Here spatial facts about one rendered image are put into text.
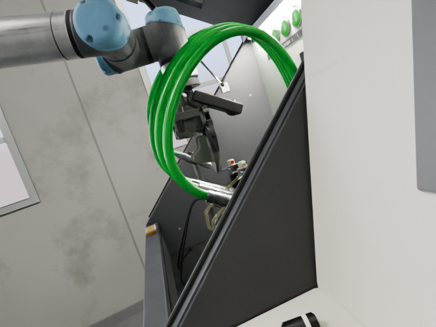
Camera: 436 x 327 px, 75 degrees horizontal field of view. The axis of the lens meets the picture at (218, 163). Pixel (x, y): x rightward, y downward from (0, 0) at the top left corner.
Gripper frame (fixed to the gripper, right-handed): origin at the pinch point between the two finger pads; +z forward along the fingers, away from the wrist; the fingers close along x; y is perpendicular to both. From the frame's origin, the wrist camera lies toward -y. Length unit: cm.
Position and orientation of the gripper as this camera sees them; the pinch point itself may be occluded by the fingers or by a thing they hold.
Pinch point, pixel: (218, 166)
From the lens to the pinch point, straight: 65.8
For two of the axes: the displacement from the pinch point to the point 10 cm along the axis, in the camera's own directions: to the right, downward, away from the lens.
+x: 2.4, 0.6, -9.7
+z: 3.0, 9.5, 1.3
